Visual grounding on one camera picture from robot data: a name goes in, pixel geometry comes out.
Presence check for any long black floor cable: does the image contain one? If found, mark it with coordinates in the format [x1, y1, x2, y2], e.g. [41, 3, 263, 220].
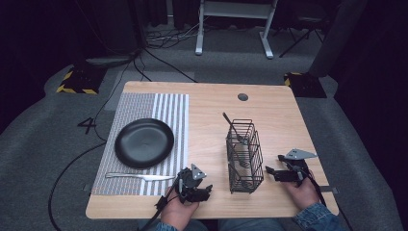
[47, 52, 142, 230]

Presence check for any black tripod stand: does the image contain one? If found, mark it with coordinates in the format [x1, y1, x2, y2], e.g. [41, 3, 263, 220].
[278, 15, 331, 59]

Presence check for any grey tape strip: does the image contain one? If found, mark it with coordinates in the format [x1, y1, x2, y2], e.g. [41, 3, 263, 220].
[319, 185, 340, 194]

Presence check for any black round plate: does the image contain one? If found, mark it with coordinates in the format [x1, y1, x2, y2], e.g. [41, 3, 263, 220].
[114, 117, 175, 170]

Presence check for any person's right hand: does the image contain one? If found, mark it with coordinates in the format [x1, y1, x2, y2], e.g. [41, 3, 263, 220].
[283, 176, 322, 212]

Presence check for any silver table knife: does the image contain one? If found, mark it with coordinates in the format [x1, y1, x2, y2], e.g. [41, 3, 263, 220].
[104, 171, 177, 183]

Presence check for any grey striped woven placemat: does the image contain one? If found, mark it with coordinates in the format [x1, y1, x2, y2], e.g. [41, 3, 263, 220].
[91, 92, 191, 197]

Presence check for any dark grey pillar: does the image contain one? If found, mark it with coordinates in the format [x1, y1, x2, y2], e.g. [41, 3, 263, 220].
[308, 0, 369, 78]

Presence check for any black wire cutlery basket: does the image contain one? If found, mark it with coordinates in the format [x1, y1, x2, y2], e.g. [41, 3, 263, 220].
[224, 118, 266, 194]

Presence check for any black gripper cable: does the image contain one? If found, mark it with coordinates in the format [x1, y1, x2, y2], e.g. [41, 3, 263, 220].
[304, 167, 355, 231]
[137, 175, 181, 231]

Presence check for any silver spoon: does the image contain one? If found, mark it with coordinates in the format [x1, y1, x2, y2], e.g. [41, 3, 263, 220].
[226, 141, 254, 170]

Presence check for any white metal desk frame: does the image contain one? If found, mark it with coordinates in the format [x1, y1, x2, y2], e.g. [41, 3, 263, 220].
[194, 0, 279, 60]

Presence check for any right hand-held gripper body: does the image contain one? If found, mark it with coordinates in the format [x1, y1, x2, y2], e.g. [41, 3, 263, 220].
[279, 147, 319, 188]

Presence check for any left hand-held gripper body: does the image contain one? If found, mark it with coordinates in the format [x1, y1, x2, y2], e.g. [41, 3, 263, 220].
[176, 163, 208, 204]

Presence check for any black yellow striped stand base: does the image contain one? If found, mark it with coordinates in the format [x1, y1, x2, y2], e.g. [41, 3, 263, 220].
[56, 64, 109, 96]
[283, 71, 328, 99]

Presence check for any bundle of floor cables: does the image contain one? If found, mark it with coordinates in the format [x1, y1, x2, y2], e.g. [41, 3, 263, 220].
[144, 17, 210, 51]

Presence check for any person's left hand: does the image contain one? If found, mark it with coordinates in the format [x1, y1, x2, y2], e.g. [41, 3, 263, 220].
[160, 187, 200, 231]

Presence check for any silver fork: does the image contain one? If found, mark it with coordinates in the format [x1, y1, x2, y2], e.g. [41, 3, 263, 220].
[221, 112, 250, 146]

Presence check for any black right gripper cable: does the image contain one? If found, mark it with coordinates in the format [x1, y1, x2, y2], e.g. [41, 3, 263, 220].
[304, 167, 355, 231]

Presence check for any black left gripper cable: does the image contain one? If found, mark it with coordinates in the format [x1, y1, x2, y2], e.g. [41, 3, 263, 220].
[137, 175, 181, 231]

